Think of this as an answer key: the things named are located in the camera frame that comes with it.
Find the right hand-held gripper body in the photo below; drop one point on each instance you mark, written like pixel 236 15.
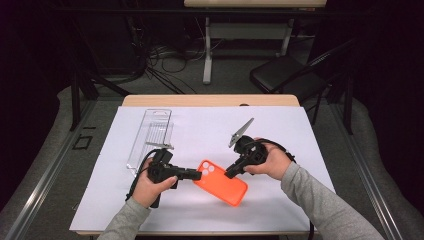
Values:
pixel 253 151

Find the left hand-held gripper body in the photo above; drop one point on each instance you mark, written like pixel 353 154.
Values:
pixel 163 170

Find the orange phone case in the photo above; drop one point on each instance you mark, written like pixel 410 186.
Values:
pixel 223 186

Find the clear plastic container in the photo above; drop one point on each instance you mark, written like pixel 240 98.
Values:
pixel 156 130

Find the person's right hand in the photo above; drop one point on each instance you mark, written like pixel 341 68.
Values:
pixel 275 163

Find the person's left hand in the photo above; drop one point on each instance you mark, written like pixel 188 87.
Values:
pixel 146 190

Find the white table cover sheet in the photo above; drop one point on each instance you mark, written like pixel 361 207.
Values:
pixel 200 133

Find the light wooden table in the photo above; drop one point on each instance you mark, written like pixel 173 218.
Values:
pixel 200 100

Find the black folding chair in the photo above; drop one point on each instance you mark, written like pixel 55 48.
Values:
pixel 283 73

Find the black metal stand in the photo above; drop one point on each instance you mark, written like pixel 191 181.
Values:
pixel 75 100
pixel 348 106

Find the white-framed table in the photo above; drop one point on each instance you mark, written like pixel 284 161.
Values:
pixel 207 50

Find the grey metal floor rail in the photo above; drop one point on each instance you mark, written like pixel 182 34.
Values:
pixel 46 173
pixel 370 186

